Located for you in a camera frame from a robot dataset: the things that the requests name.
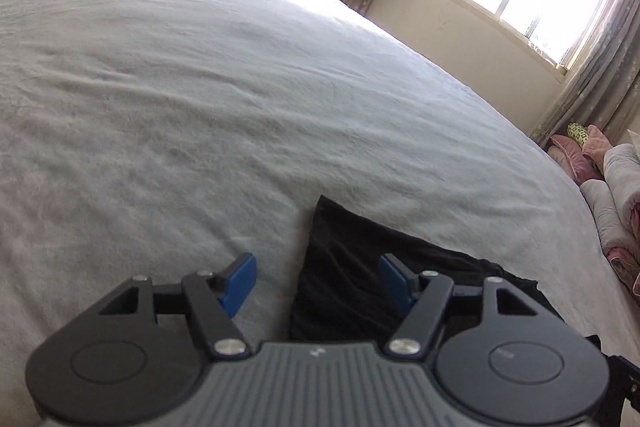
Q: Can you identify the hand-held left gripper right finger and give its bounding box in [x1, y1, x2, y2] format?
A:
[378, 253, 541, 358]

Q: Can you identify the grey bed sheet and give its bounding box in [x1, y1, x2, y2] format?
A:
[0, 0, 640, 427]

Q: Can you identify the black t-shirt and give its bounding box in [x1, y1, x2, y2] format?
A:
[289, 194, 566, 344]

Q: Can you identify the green patterned object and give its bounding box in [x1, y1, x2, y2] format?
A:
[567, 123, 591, 148]

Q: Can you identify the small pink cushion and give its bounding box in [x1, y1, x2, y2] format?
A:
[547, 124, 609, 184]

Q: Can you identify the grey patterned curtain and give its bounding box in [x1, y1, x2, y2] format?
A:
[530, 0, 640, 148]

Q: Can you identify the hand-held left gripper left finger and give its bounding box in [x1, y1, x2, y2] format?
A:
[97, 252, 258, 358]

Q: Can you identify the folded grey pink quilt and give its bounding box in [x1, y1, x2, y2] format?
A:
[580, 142, 640, 299]

